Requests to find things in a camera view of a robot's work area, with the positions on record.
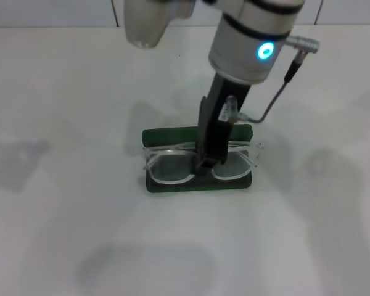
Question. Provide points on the green glasses case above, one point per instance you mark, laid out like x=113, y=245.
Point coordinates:
x=172, y=135

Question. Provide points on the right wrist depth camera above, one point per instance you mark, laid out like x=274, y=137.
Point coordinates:
x=148, y=21

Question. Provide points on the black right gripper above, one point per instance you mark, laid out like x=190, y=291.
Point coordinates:
x=217, y=123

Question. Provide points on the clear white glasses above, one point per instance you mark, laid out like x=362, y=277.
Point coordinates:
x=169, y=166

